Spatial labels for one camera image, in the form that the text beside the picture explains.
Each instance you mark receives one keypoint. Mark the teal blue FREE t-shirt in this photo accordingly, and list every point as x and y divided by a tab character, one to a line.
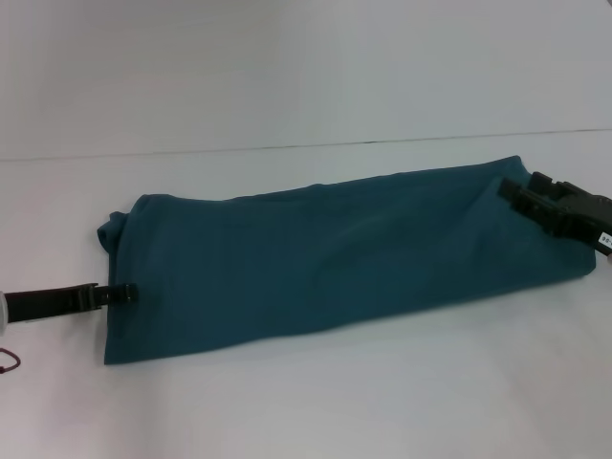
334	258

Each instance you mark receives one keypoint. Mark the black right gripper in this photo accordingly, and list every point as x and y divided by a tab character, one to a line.
569	215

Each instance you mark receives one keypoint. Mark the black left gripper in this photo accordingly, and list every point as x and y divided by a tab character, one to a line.
52	302

